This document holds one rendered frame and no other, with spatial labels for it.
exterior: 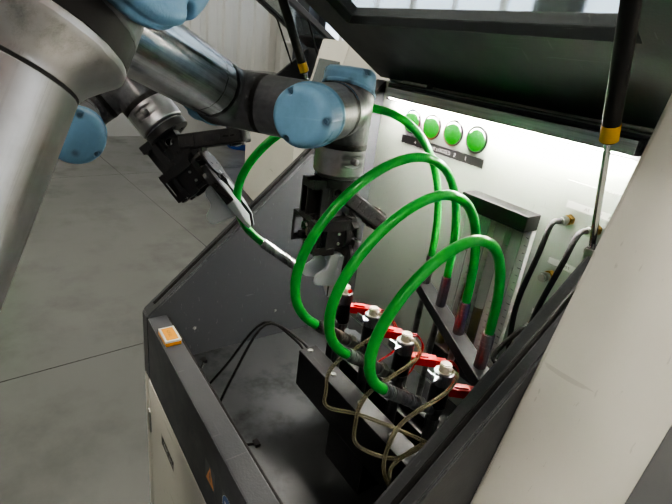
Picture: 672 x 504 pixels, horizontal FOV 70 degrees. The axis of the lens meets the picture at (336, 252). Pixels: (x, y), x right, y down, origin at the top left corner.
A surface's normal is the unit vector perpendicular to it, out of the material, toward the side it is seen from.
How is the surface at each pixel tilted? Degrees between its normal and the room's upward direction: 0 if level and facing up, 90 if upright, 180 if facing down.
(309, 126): 90
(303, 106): 90
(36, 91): 91
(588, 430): 76
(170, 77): 131
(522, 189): 90
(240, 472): 0
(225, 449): 0
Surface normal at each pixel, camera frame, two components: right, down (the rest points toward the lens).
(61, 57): 0.48, 0.82
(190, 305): 0.55, 0.39
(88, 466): 0.12, -0.91
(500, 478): -0.77, -0.09
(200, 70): 0.90, 0.32
